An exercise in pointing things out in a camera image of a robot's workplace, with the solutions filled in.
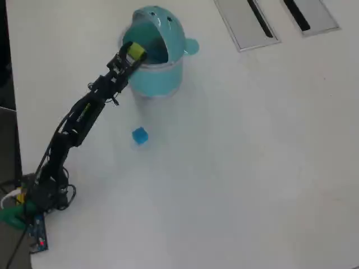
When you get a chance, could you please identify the black camera cable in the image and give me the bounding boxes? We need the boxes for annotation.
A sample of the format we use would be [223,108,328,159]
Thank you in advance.
[35,110,73,180]

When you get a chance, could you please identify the wide silver cable grommet plate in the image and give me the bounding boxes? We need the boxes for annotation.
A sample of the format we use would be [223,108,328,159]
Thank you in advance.
[213,0,282,53]

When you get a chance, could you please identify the narrow silver cable grommet plate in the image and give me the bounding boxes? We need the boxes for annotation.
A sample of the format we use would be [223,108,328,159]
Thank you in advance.
[282,0,342,38]

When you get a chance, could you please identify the white cable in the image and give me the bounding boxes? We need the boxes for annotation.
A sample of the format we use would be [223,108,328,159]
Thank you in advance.
[0,189,22,210]

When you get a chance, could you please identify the green table clamp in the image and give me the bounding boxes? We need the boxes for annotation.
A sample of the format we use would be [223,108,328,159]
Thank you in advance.
[0,203,37,230]

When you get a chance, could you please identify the green lego block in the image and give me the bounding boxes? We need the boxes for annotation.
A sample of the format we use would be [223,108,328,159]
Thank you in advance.
[126,41,146,61]

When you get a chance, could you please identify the black power cable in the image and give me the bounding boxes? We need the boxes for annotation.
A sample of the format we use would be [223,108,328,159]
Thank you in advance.
[7,224,30,269]

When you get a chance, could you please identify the teal whale-shaped bin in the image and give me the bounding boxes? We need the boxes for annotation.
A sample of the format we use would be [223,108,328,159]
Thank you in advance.
[117,5,200,99]

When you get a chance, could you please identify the thin black motor wires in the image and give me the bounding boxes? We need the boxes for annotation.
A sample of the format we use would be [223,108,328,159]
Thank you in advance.
[54,168,77,211]

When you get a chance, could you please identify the blue circuit board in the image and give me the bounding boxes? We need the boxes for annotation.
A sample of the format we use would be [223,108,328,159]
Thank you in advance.
[29,214,49,254]

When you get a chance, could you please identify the dark grey flat panel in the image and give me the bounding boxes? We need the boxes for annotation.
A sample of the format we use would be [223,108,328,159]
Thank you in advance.
[0,106,23,185]

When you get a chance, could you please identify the blue lego block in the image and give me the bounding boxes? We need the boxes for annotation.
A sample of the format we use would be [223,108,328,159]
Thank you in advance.
[131,126,149,146]

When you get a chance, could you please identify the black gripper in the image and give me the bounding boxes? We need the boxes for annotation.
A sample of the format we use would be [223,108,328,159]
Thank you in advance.
[111,41,148,88]

